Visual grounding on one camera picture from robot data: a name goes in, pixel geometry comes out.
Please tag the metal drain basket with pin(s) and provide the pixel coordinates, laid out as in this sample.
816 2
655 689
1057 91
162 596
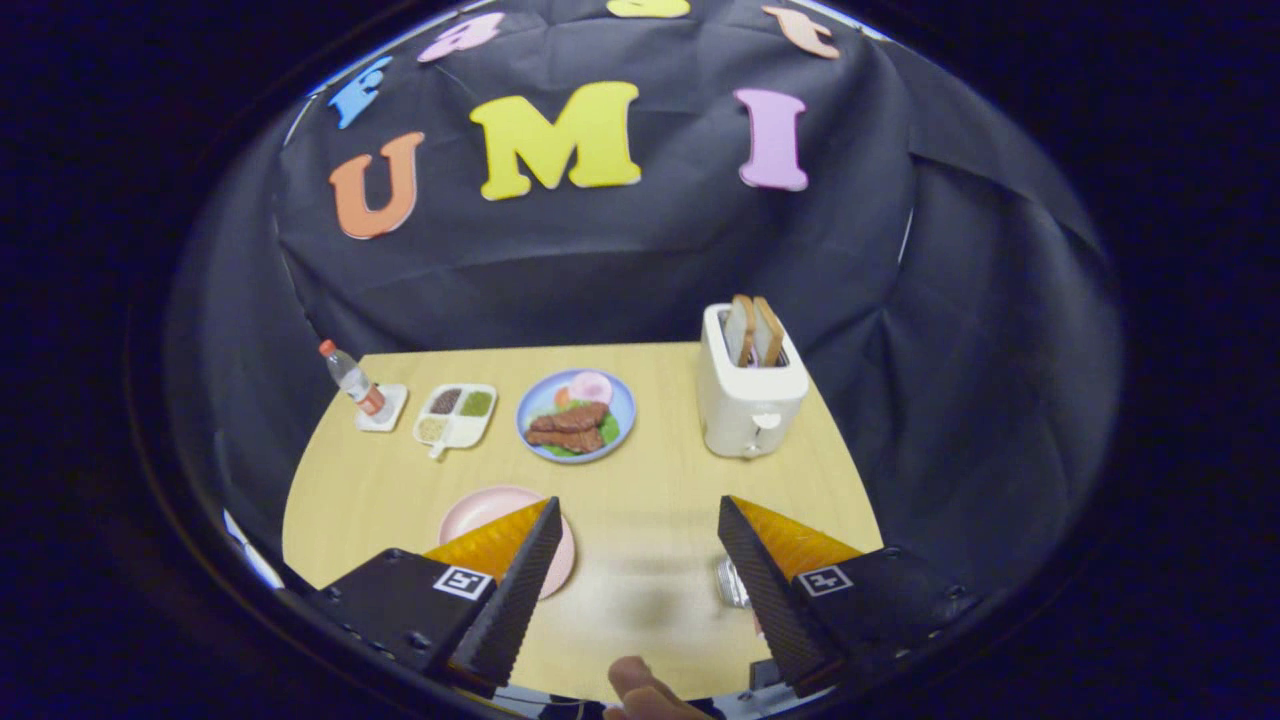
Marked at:
732 585

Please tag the clear plastic water bottle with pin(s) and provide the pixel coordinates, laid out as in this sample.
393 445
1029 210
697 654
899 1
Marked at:
352 380

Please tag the toasted bread slice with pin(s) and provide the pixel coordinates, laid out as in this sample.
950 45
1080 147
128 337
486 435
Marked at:
770 332
740 330

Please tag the green lettuce leaves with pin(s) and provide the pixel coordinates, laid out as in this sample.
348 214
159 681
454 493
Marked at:
610 428

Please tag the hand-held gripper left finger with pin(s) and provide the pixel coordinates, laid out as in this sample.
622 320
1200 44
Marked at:
520 600

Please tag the pink ham slice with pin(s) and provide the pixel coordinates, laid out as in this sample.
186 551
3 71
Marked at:
592 387

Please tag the blue round plate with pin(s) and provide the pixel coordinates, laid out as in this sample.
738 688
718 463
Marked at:
535 400

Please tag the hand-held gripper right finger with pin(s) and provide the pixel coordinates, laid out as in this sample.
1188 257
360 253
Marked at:
765 600

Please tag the white toaster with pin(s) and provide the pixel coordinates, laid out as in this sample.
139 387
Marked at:
745 410

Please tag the pink round plate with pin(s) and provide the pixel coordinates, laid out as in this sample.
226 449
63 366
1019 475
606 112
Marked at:
480 512

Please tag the white divided bean dish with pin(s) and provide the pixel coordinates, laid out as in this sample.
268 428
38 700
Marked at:
460 425

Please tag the white square coaster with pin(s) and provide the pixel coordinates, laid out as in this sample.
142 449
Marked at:
392 405

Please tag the brown meat strip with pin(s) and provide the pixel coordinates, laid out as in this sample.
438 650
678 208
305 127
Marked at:
565 440
572 418

